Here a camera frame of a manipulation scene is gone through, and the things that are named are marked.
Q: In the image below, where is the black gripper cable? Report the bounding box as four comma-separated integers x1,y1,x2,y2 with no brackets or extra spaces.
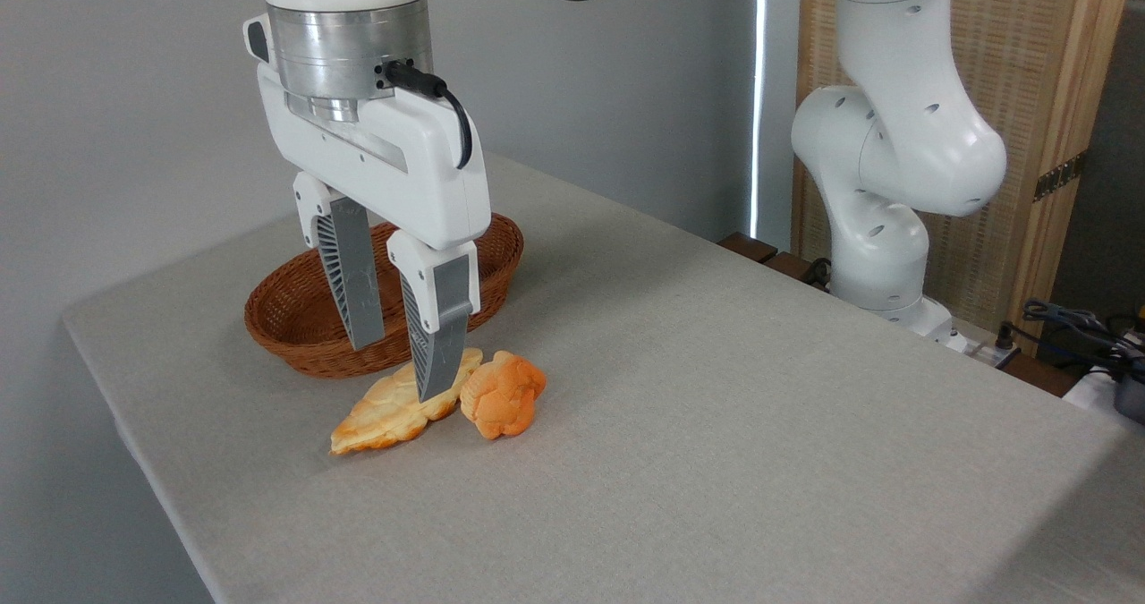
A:
376,60,474,171

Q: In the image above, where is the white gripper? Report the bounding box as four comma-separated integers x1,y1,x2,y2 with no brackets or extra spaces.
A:
257,62,492,404

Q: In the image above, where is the brass screen hinge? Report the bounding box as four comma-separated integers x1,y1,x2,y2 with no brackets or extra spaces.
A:
1033,149,1089,203

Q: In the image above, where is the black cable bundle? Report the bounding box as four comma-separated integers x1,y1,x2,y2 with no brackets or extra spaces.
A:
1022,299,1145,365

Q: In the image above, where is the grey tablecloth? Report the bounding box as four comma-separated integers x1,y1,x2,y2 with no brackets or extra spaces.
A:
63,149,1145,604

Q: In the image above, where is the long pale croissant bread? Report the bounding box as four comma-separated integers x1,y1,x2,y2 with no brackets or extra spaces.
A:
329,347,485,456

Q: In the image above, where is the brown wicker basket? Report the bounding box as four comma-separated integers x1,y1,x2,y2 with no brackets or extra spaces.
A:
244,213,526,379

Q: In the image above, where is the wooden rattan folding screen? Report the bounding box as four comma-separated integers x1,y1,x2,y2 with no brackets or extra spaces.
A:
792,0,1137,359

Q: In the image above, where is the round orange bread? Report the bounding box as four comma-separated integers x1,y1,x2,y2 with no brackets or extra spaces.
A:
460,350,547,441

